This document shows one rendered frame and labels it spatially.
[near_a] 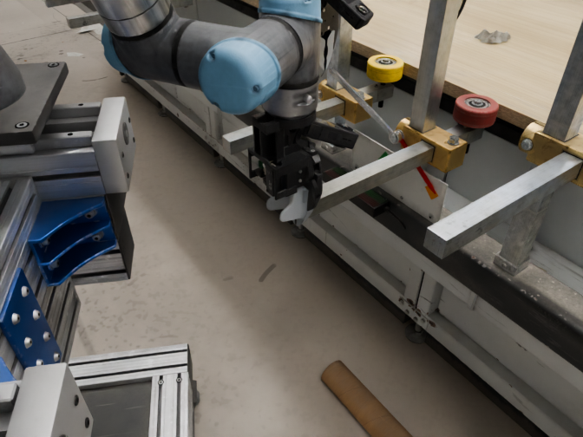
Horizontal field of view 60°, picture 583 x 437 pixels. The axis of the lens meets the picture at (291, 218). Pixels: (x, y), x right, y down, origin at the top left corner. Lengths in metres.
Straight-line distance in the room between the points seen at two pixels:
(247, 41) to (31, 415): 0.39
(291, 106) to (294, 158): 0.08
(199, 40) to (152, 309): 1.36
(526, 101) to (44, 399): 0.95
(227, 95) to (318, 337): 1.25
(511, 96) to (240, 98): 0.69
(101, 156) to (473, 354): 1.14
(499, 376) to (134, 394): 0.95
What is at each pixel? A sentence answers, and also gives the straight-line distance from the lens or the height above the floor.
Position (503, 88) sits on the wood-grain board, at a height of 0.90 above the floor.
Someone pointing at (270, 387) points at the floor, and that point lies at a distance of 1.60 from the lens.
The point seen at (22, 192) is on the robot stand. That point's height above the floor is 0.95.
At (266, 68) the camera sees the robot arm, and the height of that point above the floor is 1.14.
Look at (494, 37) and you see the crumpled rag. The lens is 1.38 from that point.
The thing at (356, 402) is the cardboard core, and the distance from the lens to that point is 1.50.
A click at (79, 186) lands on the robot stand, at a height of 0.92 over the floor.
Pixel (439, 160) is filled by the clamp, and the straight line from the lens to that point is 0.98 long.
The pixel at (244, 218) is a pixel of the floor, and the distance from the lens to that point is 2.14.
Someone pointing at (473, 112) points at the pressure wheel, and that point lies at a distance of 1.02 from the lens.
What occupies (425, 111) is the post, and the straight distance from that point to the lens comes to 0.98.
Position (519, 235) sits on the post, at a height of 0.78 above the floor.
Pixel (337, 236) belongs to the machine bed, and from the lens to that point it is 1.80.
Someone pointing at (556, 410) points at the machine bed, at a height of 0.17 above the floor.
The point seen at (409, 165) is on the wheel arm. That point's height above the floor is 0.85.
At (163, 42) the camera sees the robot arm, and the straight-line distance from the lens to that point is 0.60.
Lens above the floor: 1.35
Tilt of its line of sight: 39 degrees down
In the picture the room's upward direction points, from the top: straight up
